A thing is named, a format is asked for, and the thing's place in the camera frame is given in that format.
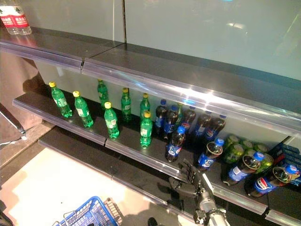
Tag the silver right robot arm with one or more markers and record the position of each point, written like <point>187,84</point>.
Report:
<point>209,204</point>

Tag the blue plastic shopping basket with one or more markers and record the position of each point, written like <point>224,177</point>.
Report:
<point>94,214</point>

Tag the green drink can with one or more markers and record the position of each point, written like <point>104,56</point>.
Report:
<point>249,152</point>
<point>260,147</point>
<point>266,162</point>
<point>247,144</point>
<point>233,153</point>
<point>232,140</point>

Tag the clear water bottle red label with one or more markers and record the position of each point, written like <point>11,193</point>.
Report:
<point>23,21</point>
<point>9,21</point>

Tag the green soda bottle yellow cap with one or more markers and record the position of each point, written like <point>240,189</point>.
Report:
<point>61,103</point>
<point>111,122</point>
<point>144,106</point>
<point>126,106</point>
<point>146,129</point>
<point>82,110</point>

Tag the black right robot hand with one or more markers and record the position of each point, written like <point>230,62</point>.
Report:
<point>188,174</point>

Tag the blue carton box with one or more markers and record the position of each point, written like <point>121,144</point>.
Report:
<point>294,161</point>
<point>290,148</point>

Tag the black right robot foot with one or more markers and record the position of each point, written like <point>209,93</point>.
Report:
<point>152,221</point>

